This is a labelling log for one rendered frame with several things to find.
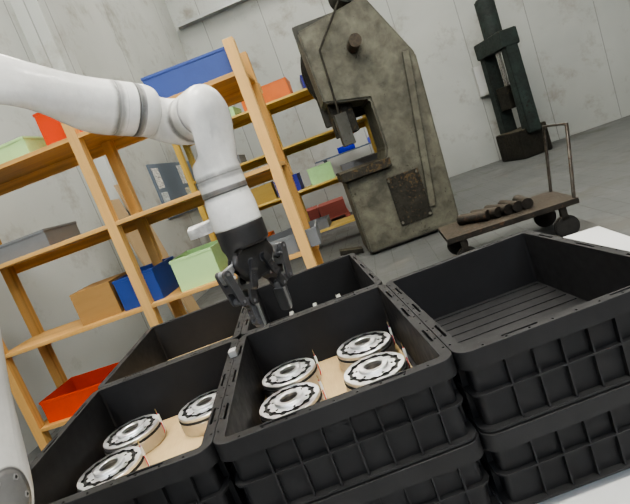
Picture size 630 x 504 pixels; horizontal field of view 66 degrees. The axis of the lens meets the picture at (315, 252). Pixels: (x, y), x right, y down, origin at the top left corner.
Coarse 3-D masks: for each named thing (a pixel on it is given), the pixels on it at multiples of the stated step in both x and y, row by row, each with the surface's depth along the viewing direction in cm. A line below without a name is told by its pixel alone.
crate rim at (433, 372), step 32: (384, 288) 91; (288, 320) 93; (416, 320) 70; (448, 352) 57; (384, 384) 56; (416, 384) 56; (224, 416) 63; (288, 416) 56; (320, 416) 56; (224, 448) 56; (256, 448) 56
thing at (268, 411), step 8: (296, 384) 81; (304, 384) 80; (312, 384) 78; (280, 392) 80; (304, 392) 77; (312, 392) 76; (320, 392) 76; (272, 400) 78; (304, 400) 74; (312, 400) 73; (264, 408) 76; (272, 408) 75; (288, 408) 73; (296, 408) 73; (264, 416) 74; (272, 416) 73; (280, 416) 72
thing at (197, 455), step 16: (208, 352) 93; (160, 368) 93; (224, 368) 80; (112, 384) 94; (224, 384) 73; (80, 416) 84; (64, 432) 78; (208, 432) 59; (48, 448) 73; (208, 448) 56; (32, 464) 69; (160, 464) 56; (176, 464) 55; (192, 464) 55; (208, 464) 56; (112, 480) 56; (128, 480) 55; (144, 480) 55; (160, 480) 55; (176, 480) 56; (80, 496) 55; (96, 496) 55; (112, 496) 55; (128, 496) 55
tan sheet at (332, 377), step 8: (400, 352) 86; (328, 360) 94; (336, 360) 93; (328, 368) 90; (336, 368) 89; (328, 376) 87; (336, 376) 86; (328, 384) 84; (336, 384) 83; (344, 384) 82; (328, 392) 81; (336, 392) 80; (344, 392) 79; (264, 400) 87
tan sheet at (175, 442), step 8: (176, 416) 94; (168, 424) 92; (176, 424) 90; (168, 432) 88; (176, 432) 87; (168, 440) 85; (176, 440) 84; (184, 440) 83; (192, 440) 82; (200, 440) 81; (160, 448) 83; (168, 448) 82; (176, 448) 81; (184, 448) 80; (192, 448) 79; (152, 456) 81; (160, 456) 80; (168, 456) 79; (152, 464) 79
